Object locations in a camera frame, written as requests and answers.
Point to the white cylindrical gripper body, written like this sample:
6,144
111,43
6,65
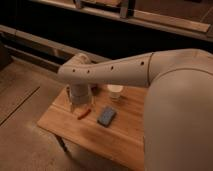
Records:
80,94

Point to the long wall rail ledge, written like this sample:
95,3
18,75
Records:
42,47

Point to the red marker pen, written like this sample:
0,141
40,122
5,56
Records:
84,114

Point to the wooden table leg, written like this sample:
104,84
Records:
61,143

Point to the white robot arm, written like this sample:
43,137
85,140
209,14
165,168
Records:
178,108

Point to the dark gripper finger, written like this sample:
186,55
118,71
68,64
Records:
92,97
68,95

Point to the white paper cup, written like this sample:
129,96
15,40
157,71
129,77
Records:
114,91

